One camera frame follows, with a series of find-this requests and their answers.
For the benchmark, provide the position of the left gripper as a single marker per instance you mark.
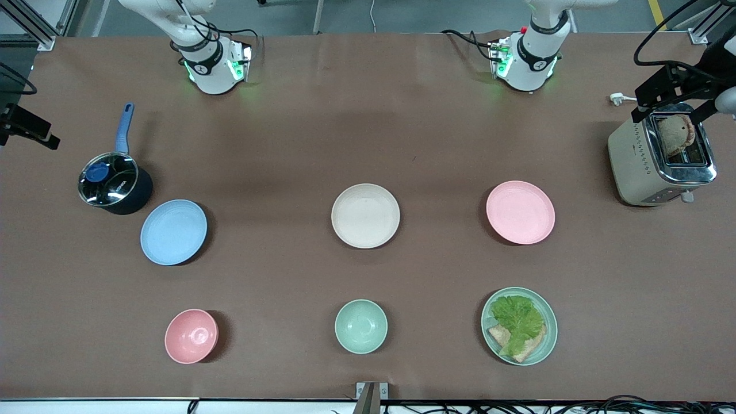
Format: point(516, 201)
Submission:
point(710, 67)

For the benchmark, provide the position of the brown bread slice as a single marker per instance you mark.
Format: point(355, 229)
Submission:
point(532, 348)

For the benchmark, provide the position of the green lettuce leaf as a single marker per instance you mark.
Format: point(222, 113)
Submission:
point(517, 319)

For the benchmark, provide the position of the beige shallow plate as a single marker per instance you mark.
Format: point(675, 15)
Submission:
point(365, 215)

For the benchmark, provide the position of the glass lid with blue knob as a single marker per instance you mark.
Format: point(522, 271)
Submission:
point(109, 179)

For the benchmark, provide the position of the aluminium frame post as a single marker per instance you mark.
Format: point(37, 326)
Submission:
point(704, 31)
point(34, 26)

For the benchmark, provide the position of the green bowl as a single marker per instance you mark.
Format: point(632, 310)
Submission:
point(361, 326)

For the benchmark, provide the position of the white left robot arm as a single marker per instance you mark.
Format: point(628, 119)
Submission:
point(532, 69)

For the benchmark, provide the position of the light blue shallow plate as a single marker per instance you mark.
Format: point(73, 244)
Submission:
point(173, 232)

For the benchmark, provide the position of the green plate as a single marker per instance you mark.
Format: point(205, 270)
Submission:
point(549, 336)

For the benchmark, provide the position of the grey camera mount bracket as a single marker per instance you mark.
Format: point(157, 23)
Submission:
point(371, 397)

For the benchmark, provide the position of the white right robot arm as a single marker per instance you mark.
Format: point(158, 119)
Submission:
point(210, 75)

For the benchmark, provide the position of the pink bowl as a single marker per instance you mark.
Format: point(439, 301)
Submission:
point(191, 336)

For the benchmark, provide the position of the toasted bread slice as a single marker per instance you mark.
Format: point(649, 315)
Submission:
point(674, 135)

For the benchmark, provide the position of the beige chrome toaster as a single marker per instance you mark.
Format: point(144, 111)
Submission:
point(632, 164)

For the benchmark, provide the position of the pink shallow plate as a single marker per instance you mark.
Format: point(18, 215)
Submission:
point(520, 211)

